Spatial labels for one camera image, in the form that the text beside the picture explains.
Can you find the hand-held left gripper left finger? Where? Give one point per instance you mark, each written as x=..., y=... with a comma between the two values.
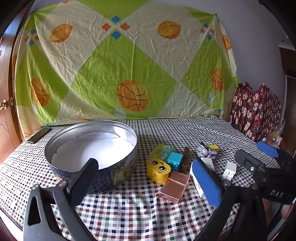
x=83, y=178

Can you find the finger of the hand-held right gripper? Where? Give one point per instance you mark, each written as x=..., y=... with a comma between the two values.
x=247, y=160
x=267, y=148

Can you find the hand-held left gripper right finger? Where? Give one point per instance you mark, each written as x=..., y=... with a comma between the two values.
x=208, y=183

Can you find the white charger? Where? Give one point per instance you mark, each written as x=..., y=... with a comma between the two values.
x=209, y=163

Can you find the white toy block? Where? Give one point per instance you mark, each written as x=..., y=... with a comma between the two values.
x=230, y=170

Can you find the brown comb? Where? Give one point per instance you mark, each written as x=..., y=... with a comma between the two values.
x=186, y=157

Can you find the pink transparent box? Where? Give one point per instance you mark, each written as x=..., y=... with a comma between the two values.
x=173, y=187

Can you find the yellow cube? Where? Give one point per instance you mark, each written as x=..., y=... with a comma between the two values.
x=214, y=147

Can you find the round metal tin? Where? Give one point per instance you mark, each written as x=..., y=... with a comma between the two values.
x=120, y=171

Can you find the blue toy block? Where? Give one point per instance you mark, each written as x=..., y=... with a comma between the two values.
x=174, y=160

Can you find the yellow face toy block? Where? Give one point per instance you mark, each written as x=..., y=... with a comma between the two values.
x=158, y=168

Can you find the green packet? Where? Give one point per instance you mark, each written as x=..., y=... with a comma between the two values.
x=161, y=150

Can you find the person's right hand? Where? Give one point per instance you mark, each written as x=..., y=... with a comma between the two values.
x=286, y=212

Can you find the colourful small packet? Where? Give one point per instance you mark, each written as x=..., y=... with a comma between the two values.
x=275, y=136

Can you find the white paper liner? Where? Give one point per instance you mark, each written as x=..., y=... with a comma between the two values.
x=76, y=153

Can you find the red plaid bear-print cloth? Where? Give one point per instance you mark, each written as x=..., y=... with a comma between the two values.
x=254, y=111

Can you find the black smartphone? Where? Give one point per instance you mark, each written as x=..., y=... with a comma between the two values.
x=38, y=135

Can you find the checkered tablecloth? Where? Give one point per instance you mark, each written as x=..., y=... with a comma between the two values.
x=138, y=220

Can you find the dark wooden cabinet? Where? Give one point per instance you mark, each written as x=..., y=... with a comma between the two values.
x=289, y=60

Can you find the brown wooden door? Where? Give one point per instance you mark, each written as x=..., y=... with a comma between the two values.
x=7, y=127

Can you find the green basketball print sheet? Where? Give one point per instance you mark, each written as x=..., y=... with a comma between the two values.
x=138, y=58

